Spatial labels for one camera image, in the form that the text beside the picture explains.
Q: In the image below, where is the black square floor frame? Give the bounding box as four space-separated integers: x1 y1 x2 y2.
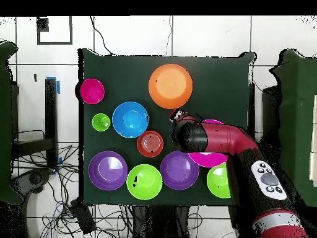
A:
36 16 73 46

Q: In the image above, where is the floor cable bundle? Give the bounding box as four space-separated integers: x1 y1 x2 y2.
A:
12 128 134 238

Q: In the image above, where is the blue plastic bowl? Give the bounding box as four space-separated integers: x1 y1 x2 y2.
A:
111 101 149 139

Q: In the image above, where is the black floor cable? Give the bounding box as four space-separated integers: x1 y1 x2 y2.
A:
89 16 115 56

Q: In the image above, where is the green plastic cup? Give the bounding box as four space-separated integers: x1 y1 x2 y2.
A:
91 113 111 132

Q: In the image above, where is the white panel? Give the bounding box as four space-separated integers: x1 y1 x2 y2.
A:
308 94 317 188

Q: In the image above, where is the large orange plastic bowl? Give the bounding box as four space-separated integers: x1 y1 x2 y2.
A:
148 63 194 110

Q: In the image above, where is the small orange-red plastic bowl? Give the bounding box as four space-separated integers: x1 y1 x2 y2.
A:
136 130 165 159

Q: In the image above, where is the black stand with blue tape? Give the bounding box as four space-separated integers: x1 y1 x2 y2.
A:
11 76 61 172

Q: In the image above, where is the green plastic bowl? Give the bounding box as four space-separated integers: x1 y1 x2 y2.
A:
126 164 163 201
206 163 232 199

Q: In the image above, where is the green-covered side table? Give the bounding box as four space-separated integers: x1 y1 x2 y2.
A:
269 48 317 208
0 40 23 206

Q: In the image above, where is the small red-pink plastic bowl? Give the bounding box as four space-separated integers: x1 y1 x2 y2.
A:
79 78 105 105

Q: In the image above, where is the black metal stand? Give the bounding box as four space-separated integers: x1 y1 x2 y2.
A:
248 84 282 149

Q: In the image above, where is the dark green tablecloth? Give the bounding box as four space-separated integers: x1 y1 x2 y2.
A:
77 48 257 206

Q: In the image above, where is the purple plastic bowl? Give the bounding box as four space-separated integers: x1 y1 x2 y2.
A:
159 150 200 191
88 150 129 192

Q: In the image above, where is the black power strip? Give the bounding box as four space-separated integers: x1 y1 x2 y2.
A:
70 199 97 235

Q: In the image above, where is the large pink plastic bowl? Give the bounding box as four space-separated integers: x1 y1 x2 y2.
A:
188 119 228 169

